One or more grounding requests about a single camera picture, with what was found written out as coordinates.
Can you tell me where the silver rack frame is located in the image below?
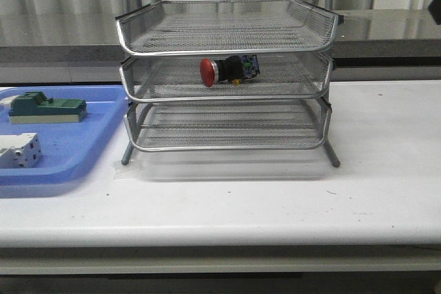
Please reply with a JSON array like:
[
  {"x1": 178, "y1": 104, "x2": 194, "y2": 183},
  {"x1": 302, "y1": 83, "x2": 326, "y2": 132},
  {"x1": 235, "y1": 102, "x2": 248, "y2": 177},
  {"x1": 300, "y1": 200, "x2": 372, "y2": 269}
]
[{"x1": 121, "y1": 0, "x2": 342, "y2": 169}]

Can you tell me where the blue plastic tray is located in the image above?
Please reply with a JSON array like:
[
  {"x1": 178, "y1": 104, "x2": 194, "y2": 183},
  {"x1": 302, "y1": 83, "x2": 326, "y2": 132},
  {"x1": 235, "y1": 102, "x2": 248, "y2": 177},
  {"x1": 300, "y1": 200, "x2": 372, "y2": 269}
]
[{"x1": 1, "y1": 85, "x2": 128, "y2": 186}]

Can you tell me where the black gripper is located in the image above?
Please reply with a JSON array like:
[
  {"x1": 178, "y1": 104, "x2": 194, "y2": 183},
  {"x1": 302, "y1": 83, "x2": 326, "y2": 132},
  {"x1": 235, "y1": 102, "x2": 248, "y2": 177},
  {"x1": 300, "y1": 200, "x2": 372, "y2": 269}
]
[{"x1": 429, "y1": 0, "x2": 441, "y2": 25}]

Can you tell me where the green and beige switch block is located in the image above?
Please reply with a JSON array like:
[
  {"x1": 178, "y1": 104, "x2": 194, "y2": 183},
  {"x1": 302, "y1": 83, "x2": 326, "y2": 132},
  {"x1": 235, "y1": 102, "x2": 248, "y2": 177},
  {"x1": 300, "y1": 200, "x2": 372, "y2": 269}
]
[{"x1": 8, "y1": 92, "x2": 87, "y2": 124}]

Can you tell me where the dark granite counter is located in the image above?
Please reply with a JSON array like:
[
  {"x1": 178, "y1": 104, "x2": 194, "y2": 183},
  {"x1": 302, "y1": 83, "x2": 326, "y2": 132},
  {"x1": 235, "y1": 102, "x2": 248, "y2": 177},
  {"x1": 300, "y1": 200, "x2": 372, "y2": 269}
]
[{"x1": 1, "y1": 10, "x2": 440, "y2": 65}]

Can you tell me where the red emergency push button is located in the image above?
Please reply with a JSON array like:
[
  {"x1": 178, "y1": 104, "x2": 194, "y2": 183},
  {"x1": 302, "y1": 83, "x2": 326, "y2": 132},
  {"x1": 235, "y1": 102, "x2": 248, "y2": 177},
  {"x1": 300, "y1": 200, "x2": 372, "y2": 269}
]
[{"x1": 199, "y1": 54, "x2": 260, "y2": 87}]

